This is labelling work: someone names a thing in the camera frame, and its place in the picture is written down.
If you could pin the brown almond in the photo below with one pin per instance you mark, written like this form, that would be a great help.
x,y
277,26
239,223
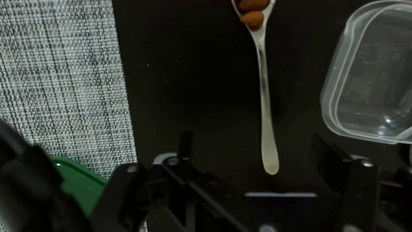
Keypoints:
x,y
253,19
253,4

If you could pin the gray woven placemat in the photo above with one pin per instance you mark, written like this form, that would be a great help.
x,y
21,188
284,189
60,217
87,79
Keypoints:
x,y
56,77

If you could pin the clear plastic container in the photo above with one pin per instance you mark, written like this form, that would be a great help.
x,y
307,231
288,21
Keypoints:
x,y
365,85

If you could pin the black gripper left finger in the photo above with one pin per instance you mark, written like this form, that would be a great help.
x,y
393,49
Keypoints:
x,y
172,201

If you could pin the green rectangular lid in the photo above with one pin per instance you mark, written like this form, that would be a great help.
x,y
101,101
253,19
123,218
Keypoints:
x,y
79,184

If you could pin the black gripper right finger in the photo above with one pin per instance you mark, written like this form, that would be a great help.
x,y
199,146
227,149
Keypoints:
x,y
361,193

